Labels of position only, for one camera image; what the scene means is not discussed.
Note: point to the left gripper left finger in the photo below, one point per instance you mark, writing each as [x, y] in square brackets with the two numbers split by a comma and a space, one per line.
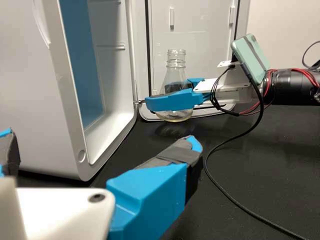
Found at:
[10, 155]

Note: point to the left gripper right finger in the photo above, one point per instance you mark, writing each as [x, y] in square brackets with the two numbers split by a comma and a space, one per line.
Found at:
[150, 195]

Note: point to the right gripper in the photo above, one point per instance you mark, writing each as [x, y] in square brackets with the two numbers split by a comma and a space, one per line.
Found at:
[232, 91]

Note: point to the clear flask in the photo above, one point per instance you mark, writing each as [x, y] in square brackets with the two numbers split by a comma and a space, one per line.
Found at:
[175, 72]

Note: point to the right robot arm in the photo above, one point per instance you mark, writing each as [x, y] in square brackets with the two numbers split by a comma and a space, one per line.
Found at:
[290, 86]

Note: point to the white incubator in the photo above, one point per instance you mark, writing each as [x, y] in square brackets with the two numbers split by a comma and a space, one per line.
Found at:
[37, 105]

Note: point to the right wrist camera phone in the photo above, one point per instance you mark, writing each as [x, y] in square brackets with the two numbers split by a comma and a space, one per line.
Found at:
[252, 58]

